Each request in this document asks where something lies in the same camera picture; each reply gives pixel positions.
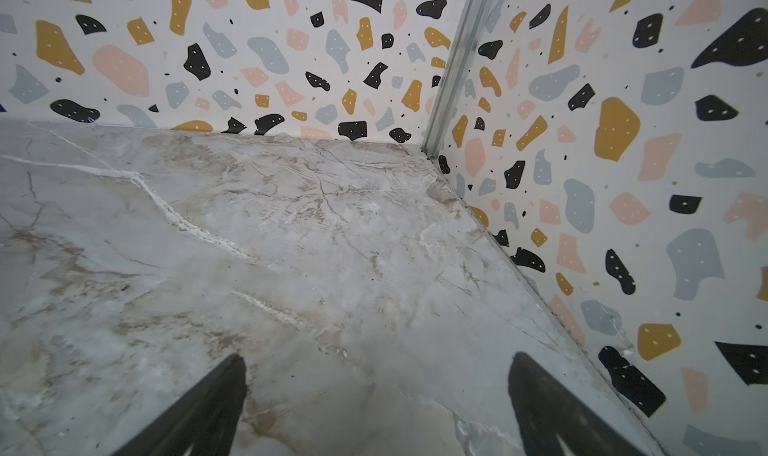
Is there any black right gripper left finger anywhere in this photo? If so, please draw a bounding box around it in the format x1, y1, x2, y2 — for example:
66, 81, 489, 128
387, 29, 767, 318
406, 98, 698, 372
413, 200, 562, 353
115, 354, 247, 456

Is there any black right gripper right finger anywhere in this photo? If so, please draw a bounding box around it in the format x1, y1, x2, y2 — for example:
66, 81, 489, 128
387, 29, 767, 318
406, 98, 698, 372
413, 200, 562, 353
508, 352, 641, 455

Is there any aluminium corner post right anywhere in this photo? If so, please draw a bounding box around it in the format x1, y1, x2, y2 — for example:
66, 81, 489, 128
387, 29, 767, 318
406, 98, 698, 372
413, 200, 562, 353
422, 0, 492, 162

